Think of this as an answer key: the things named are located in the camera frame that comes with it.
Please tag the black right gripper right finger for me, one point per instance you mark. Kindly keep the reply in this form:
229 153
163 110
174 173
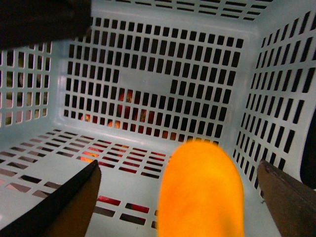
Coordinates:
291 204

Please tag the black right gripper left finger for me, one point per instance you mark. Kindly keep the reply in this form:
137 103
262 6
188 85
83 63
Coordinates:
64 213

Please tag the yellow mango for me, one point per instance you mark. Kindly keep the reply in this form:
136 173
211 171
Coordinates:
201 194

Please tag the light blue plastic basket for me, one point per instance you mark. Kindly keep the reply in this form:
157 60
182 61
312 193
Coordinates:
149 75

